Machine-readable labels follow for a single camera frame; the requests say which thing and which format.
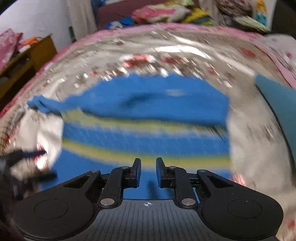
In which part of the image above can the pink floral folded quilt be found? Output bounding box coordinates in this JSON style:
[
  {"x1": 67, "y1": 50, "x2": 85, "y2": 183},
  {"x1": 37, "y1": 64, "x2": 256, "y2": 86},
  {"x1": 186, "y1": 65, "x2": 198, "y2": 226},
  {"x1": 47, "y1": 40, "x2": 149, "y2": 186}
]
[{"x1": 132, "y1": 4, "x2": 190, "y2": 24}]

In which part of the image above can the wooden bedside cabinet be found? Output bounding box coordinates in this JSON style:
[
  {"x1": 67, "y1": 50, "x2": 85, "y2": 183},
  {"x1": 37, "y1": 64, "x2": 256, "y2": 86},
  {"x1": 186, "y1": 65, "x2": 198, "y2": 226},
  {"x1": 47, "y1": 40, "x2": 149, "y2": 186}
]
[{"x1": 1, "y1": 35, "x2": 57, "y2": 97}]

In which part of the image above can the beige curtain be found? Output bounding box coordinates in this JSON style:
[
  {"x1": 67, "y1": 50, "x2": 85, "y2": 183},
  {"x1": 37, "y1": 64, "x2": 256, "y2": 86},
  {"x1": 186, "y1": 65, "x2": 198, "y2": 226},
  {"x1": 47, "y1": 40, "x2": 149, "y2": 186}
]
[{"x1": 67, "y1": 0, "x2": 98, "y2": 40}]

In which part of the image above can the silver floral bedspread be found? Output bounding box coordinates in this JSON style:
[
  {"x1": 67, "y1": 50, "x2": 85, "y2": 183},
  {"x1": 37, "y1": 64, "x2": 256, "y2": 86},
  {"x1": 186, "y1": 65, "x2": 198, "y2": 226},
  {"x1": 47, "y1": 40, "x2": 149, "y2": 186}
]
[{"x1": 1, "y1": 24, "x2": 295, "y2": 240}]

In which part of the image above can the maroon sofa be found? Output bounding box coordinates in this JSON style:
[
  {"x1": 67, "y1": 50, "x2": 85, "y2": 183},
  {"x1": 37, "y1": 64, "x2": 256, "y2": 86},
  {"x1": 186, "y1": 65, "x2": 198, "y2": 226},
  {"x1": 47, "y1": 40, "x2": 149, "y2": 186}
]
[{"x1": 95, "y1": 0, "x2": 165, "y2": 29}]

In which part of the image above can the dark floral bundle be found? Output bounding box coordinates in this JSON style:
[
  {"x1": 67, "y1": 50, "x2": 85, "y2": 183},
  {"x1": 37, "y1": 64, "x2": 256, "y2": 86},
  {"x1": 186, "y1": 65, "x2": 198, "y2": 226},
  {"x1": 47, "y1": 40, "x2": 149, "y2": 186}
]
[{"x1": 216, "y1": 0, "x2": 252, "y2": 16}]

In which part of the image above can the blue striped knit sweater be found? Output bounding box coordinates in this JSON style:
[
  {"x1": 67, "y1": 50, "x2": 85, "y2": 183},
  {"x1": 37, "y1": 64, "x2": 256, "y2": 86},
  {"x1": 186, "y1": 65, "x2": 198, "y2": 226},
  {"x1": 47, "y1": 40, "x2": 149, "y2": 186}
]
[{"x1": 28, "y1": 74, "x2": 230, "y2": 199}]

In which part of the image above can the white floral pillow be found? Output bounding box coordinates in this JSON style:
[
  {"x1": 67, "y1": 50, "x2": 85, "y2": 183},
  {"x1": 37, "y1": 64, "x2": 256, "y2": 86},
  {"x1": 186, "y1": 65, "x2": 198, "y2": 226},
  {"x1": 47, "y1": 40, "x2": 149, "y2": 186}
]
[{"x1": 256, "y1": 34, "x2": 295, "y2": 71}]

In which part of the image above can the yellow green folded clothes stack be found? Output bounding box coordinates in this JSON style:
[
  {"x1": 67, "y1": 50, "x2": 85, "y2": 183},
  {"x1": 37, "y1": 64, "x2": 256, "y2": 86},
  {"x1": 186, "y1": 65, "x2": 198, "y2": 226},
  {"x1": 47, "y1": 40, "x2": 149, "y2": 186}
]
[{"x1": 181, "y1": 8, "x2": 214, "y2": 26}]

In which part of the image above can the teal folded garment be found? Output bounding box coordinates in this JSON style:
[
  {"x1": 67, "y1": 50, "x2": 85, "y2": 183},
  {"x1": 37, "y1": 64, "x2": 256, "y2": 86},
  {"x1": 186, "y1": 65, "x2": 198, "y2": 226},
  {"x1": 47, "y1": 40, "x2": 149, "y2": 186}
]
[{"x1": 254, "y1": 74, "x2": 296, "y2": 149}]

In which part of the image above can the blue crumpled cloth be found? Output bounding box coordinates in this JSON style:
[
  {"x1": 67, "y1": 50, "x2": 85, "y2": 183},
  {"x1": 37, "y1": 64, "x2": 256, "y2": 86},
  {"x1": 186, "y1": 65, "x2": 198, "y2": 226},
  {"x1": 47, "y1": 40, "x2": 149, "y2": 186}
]
[{"x1": 104, "y1": 16, "x2": 135, "y2": 30}]

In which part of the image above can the light green folded cloth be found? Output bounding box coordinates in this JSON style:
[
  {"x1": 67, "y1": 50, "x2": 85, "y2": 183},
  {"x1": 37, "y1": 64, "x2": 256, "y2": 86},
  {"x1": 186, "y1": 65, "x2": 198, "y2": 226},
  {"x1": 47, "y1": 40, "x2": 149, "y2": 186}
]
[{"x1": 233, "y1": 16, "x2": 270, "y2": 33}]

